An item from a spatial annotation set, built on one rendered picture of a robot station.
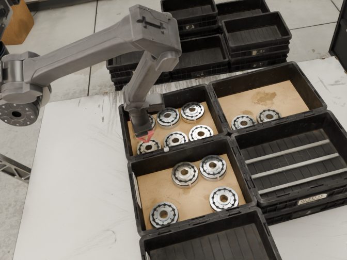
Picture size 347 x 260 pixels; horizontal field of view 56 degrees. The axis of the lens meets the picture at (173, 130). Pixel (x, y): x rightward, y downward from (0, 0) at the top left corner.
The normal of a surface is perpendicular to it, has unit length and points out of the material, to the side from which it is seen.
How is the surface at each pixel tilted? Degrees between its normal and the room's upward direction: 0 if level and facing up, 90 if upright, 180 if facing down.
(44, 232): 0
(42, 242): 0
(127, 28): 33
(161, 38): 51
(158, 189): 0
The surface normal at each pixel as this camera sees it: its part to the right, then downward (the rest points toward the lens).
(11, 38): -0.08, 0.80
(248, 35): -0.13, -0.61
